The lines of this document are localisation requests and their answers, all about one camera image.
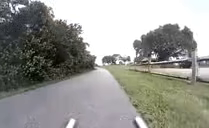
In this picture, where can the row of trees and bushes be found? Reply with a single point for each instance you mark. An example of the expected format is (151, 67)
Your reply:
(35, 50)

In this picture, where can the white house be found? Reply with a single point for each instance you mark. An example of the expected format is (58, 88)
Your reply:
(118, 59)

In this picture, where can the large dark tree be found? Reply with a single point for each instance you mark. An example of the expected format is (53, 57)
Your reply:
(165, 41)

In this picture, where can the grey asphalt path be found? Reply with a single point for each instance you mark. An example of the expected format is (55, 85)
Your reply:
(85, 96)

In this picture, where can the grey asphalt road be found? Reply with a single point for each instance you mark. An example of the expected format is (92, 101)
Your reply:
(208, 74)

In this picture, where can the robot's own part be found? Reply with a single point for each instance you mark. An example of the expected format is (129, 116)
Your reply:
(140, 122)
(70, 123)

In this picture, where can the distant group of trees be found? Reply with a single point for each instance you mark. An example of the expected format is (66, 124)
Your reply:
(108, 60)

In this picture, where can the grass strip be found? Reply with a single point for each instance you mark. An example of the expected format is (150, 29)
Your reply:
(165, 100)

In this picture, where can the building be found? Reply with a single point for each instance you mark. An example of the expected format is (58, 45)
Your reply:
(178, 55)

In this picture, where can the wooden post fence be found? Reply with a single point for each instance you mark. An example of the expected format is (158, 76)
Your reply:
(194, 66)

